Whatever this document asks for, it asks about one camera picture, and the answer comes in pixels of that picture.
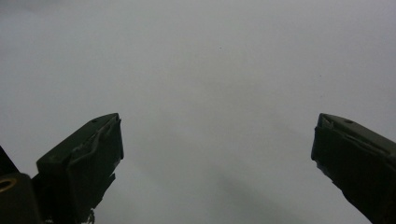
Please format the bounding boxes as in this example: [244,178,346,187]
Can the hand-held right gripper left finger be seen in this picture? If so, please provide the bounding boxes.
[32,112,125,224]

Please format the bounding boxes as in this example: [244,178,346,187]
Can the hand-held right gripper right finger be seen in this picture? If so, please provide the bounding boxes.
[310,112,396,224]

